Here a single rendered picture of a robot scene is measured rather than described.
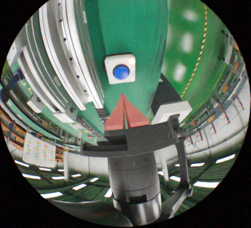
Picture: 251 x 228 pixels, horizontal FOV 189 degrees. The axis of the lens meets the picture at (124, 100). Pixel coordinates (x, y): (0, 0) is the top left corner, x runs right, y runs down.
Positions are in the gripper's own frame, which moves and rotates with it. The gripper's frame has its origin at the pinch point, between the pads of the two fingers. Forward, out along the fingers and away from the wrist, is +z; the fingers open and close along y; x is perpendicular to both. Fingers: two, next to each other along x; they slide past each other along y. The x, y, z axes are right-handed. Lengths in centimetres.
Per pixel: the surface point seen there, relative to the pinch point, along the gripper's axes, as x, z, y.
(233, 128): 218, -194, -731
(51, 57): -10.3, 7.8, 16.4
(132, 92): 14.5, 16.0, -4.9
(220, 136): 371, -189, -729
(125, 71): -0.5, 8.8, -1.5
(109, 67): -1.9, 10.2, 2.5
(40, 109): 7.5, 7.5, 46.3
